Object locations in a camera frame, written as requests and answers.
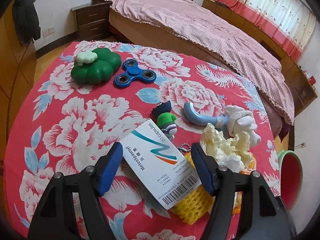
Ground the cream tissue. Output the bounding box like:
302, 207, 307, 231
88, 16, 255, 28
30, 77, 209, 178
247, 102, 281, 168
200, 123, 256, 173

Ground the wooden wardrobe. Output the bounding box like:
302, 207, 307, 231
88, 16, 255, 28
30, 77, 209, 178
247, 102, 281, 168
0, 1, 37, 162

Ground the blue fidget spinner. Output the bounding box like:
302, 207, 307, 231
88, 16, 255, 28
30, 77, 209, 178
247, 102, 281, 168
113, 59, 157, 88

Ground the black hanging jacket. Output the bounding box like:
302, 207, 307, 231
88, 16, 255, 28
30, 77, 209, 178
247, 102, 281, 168
12, 0, 41, 46

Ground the green cartoon figure keychain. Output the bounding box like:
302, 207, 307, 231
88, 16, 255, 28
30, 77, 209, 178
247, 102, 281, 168
151, 101, 177, 140

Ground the red floral tablecloth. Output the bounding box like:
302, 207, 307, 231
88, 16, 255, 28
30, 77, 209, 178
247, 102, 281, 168
4, 41, 280, 236

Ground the green clover squishy toy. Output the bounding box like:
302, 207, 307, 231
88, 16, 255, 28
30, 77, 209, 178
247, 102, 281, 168
71, 48, 121, 85

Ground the blue handled white toy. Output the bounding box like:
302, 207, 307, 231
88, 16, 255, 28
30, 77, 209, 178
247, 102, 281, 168
183, 102, 261, 147

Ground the red floral curtain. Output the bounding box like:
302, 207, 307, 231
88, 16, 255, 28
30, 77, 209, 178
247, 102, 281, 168
212, 0, 316, 61

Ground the red cup on shelf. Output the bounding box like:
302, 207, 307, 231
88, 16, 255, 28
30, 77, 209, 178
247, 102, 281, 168
309, 76, 316, 86

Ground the pink checkered bedspread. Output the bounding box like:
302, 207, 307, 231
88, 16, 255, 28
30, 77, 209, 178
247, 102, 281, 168
111, 0, 295, 125

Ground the wooden bed frame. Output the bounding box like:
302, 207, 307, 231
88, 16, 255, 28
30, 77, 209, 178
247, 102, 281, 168
109, 10, 291, 140

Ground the dark wooden nightstand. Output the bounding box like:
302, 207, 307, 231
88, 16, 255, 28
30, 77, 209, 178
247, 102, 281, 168
71, 1, 112, 41

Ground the yellow foam fruit net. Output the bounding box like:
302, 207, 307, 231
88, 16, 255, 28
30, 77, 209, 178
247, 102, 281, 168
170, 153, 257, 225

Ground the red bin green rim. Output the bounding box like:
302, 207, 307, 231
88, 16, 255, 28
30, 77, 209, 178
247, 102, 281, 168
277, 150, 303, 211

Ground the white medicine box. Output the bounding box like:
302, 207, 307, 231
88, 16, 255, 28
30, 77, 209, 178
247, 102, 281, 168
120, 119, 201, 210

